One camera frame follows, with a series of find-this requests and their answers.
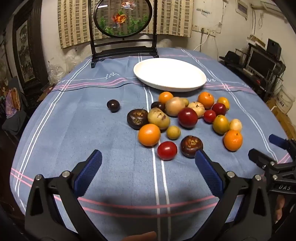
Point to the large yellow-green citrus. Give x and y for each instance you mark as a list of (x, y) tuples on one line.
[(220, 124)]

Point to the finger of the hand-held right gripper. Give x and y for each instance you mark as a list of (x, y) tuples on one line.
[(277, 140), (259, 156)]

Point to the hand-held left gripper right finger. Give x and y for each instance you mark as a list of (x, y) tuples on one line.
[(209, 173)]

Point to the white wall outlet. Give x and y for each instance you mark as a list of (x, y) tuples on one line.
[(196, 27)]

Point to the small yellow-green fruit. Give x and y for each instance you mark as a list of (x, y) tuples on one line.
[(185, 101), (173, 132)]

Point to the dark brown water chestnut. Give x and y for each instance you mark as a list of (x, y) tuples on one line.
[(189, 144), (136, 119)]

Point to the person's left hand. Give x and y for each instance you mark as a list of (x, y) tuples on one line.
[(141, 236)]

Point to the small yellow-orange citrus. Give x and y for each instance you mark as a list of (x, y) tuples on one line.
[(223, 101)]

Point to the purple bag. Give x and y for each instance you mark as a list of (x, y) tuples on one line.
[(12, 103)]

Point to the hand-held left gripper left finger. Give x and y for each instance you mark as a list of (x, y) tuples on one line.
[(90, 171)]

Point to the patterned woven curtain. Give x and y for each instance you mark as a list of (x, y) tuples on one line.
[(175, 20)]

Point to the dark wooden framed painting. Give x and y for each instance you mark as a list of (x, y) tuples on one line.
[(24, 51)]

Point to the small red cherry tomato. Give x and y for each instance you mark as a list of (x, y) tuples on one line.
[(209, 116)]

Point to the black computer desk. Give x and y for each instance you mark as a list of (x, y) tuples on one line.
[(254, 80)]

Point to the large dark red plum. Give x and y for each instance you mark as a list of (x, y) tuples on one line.
[(187, 117)]

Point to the person's right hand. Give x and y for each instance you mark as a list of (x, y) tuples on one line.
[(279, 208)]

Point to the small dark red plum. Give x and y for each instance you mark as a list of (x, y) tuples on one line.
[(219, 109)]

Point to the round goldfish table screen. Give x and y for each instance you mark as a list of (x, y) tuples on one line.
[(124, 20)]

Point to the wall electric box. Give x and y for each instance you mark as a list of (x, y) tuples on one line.
[(242, 8)]

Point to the large red tomato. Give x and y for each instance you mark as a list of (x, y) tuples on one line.
[(167, 150)]

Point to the small cardboard box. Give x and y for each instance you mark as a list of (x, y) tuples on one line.
[(256, 40)]

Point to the white oval plate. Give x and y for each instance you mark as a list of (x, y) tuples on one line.
[(168, 73)]

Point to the clear plastic bags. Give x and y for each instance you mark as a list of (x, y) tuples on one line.
[(55, 70)]

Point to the yellow-brown potato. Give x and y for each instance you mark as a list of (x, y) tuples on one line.
[(158, 118)]

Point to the white bucket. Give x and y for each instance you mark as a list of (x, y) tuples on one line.
[(286, 99)]

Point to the blue striped tablecloth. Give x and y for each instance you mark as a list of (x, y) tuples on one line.
[(81, 120)]

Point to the pale pink ridged fruit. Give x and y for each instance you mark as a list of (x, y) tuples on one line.
[(196, 108)]

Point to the pale yellow round fruit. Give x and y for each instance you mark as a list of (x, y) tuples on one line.
[(235, 125)]

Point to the computer monitor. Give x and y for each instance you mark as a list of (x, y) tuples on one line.
[(261, 62)]

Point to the large tan round fruit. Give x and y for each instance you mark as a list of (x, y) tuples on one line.
[(174, 106)]

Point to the small dark purple plum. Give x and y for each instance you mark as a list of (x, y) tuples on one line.
[(157, 106), (113, 105)]

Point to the black speaker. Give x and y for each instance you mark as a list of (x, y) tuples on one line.
[(274, 47)]

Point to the orange mandarin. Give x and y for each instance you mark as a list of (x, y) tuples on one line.
[(206, 100), (165, 97), (232, 140), (149, 134)]

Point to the black hat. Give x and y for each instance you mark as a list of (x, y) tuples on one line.
[(233, 56)]

